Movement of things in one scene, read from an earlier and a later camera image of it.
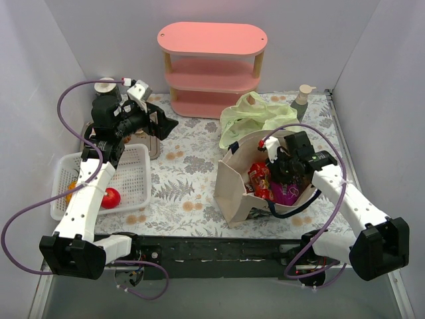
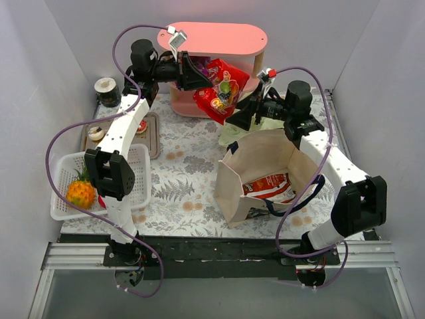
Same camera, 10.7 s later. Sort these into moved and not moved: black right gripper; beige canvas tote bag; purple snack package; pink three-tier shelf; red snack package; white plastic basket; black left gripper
Moved: red snack package; purple snack package; black right gripper; black left gripper
Not moved: pink three-tier shelf; white plastic basket; beige canvas tote bag
